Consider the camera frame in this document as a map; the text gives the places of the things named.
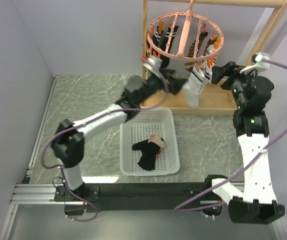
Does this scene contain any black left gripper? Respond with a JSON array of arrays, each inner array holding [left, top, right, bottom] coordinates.
[[136, 67, 188, 105]]

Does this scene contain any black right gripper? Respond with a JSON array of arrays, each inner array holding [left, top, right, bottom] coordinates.
[[211, 61, 261, 110]]

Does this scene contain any white sock with black stripes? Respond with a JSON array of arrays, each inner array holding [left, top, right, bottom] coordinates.
[[182, 66, 206, 108]]

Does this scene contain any pink round clip hanger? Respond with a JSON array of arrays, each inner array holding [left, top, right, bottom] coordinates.
[[142, 0, 224, 62]]

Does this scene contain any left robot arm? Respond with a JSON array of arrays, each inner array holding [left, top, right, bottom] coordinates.
[[51, 68, 187, 201]]

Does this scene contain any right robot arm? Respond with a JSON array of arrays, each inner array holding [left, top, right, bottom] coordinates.
[[203, 61, 286, 225]]

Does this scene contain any wooden hanger rack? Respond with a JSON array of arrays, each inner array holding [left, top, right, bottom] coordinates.
[[142, 0, 287, 115]]

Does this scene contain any hanging brown striped sock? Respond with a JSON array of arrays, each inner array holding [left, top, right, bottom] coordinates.
[[184, 31, 217, 72]]

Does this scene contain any hanging black white striped sock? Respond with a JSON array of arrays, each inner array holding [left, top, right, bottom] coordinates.
[[152, 25, 179, 68]]

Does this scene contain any white plastic laundry basket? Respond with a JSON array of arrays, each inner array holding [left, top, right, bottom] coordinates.
[[119, 107, 180, 177]]

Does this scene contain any beige sock in basket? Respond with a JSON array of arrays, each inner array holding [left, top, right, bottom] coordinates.
[[148, 134, 166, 149]]

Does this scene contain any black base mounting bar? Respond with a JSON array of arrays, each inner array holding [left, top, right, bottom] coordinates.
[[53, 181, 233, 213]]

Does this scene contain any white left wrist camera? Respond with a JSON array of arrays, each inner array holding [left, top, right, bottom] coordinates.
[[140, 55, 163, 72]]

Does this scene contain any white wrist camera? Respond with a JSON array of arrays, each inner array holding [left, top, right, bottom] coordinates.
[[239, 52, 271, 74], [140, 55, 163, 72]]

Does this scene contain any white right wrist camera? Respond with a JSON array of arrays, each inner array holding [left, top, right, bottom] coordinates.
[[239, 52, 271, 74]]

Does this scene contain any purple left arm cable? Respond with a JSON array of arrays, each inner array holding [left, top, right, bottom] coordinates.
[[41, 62, 171, 223]]

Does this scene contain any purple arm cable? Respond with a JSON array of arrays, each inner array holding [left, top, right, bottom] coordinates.
[[41, 62, 171, 223], [173, 58, 287, 220]]

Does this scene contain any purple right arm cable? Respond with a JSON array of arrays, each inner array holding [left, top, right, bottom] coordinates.
[[173, 58, 287, 220]]

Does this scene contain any aluminium rail frame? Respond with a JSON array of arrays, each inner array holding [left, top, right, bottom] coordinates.
[[0, 181, 283, 240]]

